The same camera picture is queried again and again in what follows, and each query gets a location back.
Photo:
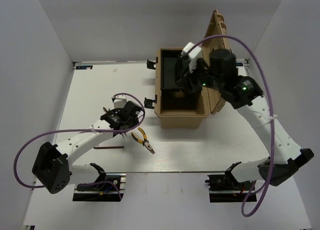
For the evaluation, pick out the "black toolbox tray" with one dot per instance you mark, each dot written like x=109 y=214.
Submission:
x=168 y=59

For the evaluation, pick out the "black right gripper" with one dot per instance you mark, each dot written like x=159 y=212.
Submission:
x=199 y=65

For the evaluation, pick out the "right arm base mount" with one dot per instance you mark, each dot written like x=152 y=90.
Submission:
x=222 y=190

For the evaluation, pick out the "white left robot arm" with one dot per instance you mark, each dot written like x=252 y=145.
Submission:
x=55 y=165

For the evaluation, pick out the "large dark hex key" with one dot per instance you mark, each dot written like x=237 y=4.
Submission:
x=107 y=147

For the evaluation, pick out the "yellow handled needle-nose pliers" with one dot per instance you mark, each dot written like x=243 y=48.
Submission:
x=144 y=141

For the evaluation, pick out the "tan plastic toolbox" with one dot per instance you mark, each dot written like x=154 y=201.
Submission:
x=178 y=104

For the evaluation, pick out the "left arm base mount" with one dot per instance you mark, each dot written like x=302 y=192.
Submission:
x=111 y=189

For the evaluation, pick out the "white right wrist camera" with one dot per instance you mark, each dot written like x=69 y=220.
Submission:
x=192 y=52

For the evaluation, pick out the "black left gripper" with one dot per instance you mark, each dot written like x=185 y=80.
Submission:
x=134 y=122

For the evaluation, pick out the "black rear toolbox latch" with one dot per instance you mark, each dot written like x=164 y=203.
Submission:
x=152 y=65

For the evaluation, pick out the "black toolbox latch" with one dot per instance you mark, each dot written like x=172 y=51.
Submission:
x=150 y=103
x=152 y=65

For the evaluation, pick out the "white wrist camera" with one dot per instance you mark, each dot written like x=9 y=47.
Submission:
x=192 y=52
x=119 y=101

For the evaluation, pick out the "black front toolbox latch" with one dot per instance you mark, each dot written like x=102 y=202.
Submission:
x=150 y=103

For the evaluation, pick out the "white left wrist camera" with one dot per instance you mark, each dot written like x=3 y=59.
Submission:
x=119 y=101

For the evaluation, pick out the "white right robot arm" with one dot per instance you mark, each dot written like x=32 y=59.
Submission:
x=286 y=157

